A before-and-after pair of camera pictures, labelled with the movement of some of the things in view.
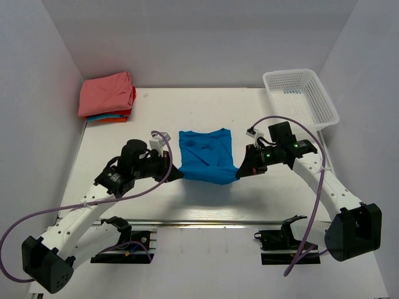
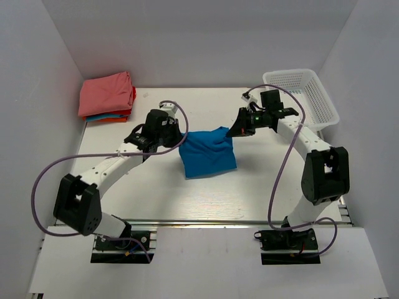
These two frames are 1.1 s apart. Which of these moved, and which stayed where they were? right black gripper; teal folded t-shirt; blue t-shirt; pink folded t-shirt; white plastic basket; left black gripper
Moved: right black gripper; blue t-shirt; left black gripper
Stayed: teal folded t-shirt; white plastic basket; pink folded t-shirt
